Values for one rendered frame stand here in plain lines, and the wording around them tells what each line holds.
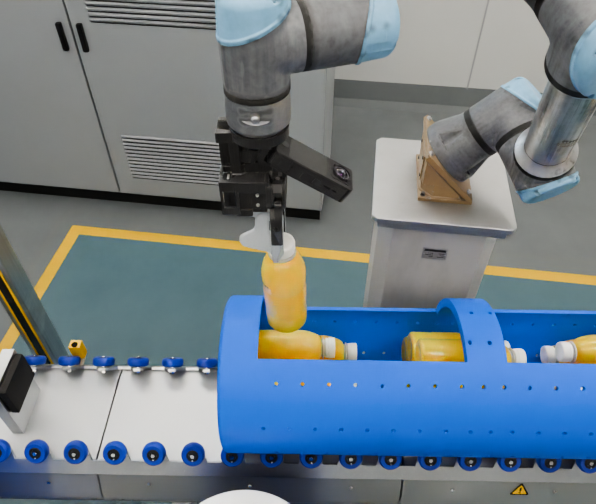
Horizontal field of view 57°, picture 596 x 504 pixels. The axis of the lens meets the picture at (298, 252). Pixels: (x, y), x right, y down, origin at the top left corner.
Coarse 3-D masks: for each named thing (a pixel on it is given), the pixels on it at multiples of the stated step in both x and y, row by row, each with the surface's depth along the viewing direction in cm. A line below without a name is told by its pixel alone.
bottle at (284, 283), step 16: (272, 272) 80; (288, 272) 80; (304, 272) 82; (272, 288) 82; (288, 288) 82; (304, 288) 85; (272, 304) 85; (288, 304) 84; (304, 304) 88; (272, 320) 89; (288, 320) 88; (304, 320) 91
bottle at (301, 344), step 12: (264, 336) 104; (276, 336) 104; (288, 336) 104; (300, 336) 104; (312, 336) 105; (264, 348) 103; (276, 348) 103; (288, 348) 103; (300, 348) 103; (312, 348) 103; (324, 348) 105
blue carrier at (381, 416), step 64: (256, 320) 94; (320, 320) 113; (384, 320) 113; (448, 320) 113; (512, 320) 112; (576, 320) 112; (256, 384) 89; (320, 384) 89; (384, 384) 89; (448, 384) 89; (512, 384) 88; (576, 384) 88; (256, 448) 94; (320, 448) 94; (384, 448) 93; (448, 448) 93; (512, 448) 92; (576, 448) 92
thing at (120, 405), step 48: (48, 384) 120; (96, 384) 120; (144, 384) 120; (192, 384) 120; (0, 432) 112; (48, 432) 112; (96, 432) 112; (144, 432) 112; (192, 432) 112; (0, 480) 110; (48, 480) 110; (96, 480) 110; (144, 480) 109; (192, 480) 109; (240, 480) 109; (288, 480) 109; (336, 480) 109; (384, 480) 108; (432, 480) 108
